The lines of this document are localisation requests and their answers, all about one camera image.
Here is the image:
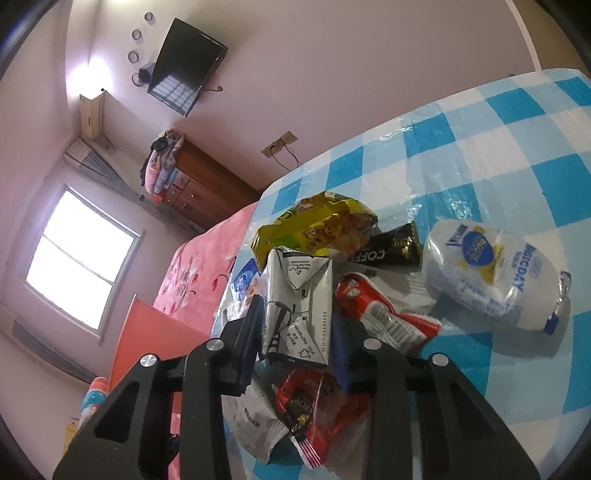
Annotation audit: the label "white drink carton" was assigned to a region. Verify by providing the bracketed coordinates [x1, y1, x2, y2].
[259, 247, 334, 370]

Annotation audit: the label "blue and white packet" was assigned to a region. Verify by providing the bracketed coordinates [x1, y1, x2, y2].
[229, 258, 262, 301]

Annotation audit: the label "blue white checked tablecloth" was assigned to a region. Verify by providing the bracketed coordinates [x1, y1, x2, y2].
[210, 68, 591, 480]

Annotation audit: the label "grey wet wipes packet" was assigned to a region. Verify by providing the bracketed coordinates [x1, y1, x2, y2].
[222, 383, 289, 464]

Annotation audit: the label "pile of folded clothes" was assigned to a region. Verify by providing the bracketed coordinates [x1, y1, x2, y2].
[139, 130, 183, 204]

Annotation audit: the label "colourful patterned object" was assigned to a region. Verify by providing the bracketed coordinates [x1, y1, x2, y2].
[76, 376, 109, 430]

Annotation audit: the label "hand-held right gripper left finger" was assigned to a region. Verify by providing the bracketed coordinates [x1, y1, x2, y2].
[53, 294, 265, 480]

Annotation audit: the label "small clear item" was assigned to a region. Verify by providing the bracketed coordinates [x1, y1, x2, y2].
[422, 220, 572, 335]

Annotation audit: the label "beige air conditioner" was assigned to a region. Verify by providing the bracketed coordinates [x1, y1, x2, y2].
[79, 91, 108, 139]

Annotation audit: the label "black set-top box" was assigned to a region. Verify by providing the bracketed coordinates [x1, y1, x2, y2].
[131, 65, 158, 88]

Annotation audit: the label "wall socket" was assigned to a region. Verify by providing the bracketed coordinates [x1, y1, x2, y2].
[262, 132, 297, 158]

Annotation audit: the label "black wall television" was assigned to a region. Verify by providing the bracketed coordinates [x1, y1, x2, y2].
[147, 17, 229, 117]

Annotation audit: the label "wooden dresser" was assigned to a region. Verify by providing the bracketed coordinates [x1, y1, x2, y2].
[157, 138, 259, 232]

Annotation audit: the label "yellow snack packet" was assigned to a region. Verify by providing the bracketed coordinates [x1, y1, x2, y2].
[250, 191, 378, 271]

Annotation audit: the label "red and white snack wrapper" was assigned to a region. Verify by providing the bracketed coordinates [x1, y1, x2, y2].
[335, 272, 441, 356]

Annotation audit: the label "grey curtain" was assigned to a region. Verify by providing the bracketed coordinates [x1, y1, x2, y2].
[65, 138, 148, 204]

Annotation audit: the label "red and black snack packet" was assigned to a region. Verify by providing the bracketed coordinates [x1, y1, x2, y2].
[274, 367, 372, 469]

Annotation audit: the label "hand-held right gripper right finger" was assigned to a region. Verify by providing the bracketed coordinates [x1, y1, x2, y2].
[332, 318, 541, 480]

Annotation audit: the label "socket cables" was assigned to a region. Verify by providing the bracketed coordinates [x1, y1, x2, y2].
[272, 148, 301, 171]

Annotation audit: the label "black coffee sachet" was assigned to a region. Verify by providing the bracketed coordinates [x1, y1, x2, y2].
[348, 222, 422, 271]

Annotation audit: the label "window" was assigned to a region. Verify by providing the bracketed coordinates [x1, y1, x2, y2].
[25, 185, 141, 330]

